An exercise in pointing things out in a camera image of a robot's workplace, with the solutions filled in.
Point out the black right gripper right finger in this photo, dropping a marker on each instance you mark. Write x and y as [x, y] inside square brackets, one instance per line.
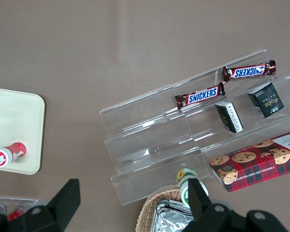
[198, 203]

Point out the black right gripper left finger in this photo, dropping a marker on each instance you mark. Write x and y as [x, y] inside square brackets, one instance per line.
[62, 205]

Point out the light tan wicker basket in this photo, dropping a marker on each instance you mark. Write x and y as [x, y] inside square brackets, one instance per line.
[149, 205]

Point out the cream rectangular plastic tray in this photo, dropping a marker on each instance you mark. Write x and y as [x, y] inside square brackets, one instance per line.
[14, 116]

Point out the white bottle sunflower green lid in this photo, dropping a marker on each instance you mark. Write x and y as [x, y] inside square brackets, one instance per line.
[183, 178]

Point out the silver foil bag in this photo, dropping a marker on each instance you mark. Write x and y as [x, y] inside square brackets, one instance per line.
[169, 217]

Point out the clear acrylic can dispenser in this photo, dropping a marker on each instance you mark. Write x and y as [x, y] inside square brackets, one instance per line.
[21, 201]

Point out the red packaged items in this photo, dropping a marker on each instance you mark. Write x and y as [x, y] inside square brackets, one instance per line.
[17, 211]

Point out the red tartan cookie box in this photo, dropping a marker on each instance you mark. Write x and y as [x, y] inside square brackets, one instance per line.
[253, 164]

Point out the red white drink bottle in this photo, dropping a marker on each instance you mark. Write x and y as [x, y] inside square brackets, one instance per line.
[13, 151]

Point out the clear acrylic stepped display stand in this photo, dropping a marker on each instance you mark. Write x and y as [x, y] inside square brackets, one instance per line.
[147, 142]
[207, 120]

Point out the black box white label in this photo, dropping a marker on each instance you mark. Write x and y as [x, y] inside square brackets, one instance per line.
[230, 117]

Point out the Snickers chocolate bar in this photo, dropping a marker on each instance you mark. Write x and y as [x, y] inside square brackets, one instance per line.
[201, 95]
[249, 70]

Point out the black box gold lettering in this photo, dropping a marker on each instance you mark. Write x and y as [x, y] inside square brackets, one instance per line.
[268, 101]

